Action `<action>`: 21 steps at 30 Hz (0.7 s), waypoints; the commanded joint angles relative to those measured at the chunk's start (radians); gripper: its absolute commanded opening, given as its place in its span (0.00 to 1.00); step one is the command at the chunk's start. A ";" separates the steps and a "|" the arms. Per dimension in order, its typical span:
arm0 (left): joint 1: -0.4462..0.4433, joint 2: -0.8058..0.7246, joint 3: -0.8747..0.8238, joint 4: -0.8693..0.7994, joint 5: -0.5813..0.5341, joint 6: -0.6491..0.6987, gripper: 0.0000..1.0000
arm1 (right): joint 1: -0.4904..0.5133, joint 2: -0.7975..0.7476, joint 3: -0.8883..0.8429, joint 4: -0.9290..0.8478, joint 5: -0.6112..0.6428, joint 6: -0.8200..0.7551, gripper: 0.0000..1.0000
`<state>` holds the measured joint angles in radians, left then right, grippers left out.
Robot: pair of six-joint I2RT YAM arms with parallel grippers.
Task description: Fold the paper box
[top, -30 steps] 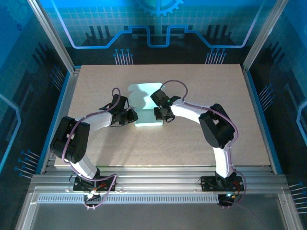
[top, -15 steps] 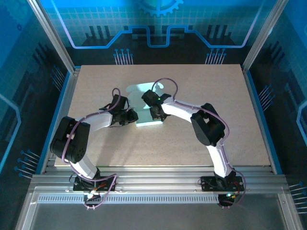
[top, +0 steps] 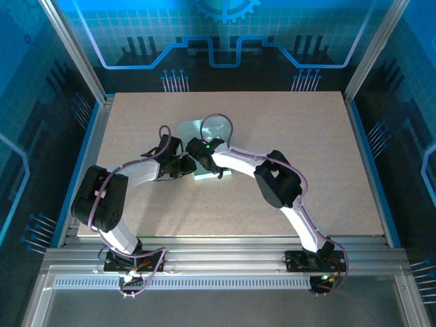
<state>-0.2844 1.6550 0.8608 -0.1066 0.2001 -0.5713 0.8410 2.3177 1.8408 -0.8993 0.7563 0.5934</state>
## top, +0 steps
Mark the wide aluminium frame rail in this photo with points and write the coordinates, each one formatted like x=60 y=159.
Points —
x=221 y=253

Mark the black round connector housing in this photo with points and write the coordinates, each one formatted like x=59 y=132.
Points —
x=322 y=286

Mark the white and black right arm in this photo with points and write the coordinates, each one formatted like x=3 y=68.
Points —
x=276 y=184

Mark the aluminium side rail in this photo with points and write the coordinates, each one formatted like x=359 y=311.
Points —
x=90 y=156
x=353 y=119

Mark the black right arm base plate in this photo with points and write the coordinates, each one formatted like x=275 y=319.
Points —
x=294 y=260

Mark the aluminium frame post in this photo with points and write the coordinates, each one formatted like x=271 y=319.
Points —
x=73 y=44
x=374 y=44

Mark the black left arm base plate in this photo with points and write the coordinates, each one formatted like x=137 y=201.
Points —
x=112 y=264

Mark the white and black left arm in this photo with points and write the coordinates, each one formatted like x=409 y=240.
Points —
x=98 y=204

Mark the white paper box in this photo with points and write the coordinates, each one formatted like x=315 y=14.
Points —
x=189 y=127

